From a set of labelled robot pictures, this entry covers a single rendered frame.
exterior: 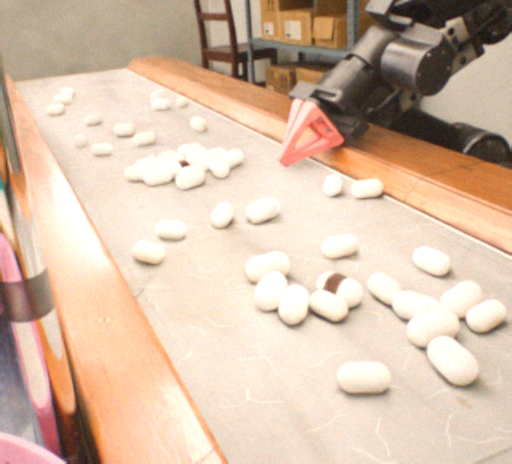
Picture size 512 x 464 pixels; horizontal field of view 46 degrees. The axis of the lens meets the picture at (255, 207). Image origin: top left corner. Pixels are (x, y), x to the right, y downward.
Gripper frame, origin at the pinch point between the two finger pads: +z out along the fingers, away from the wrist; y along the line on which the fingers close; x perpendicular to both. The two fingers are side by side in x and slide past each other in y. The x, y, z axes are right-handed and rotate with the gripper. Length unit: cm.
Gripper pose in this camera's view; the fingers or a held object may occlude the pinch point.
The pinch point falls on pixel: (285, 158)
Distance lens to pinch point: 73.6
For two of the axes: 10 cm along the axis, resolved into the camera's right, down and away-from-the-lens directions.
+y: 4.2, 3.1, -8.5
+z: -6.6, 7.5, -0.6
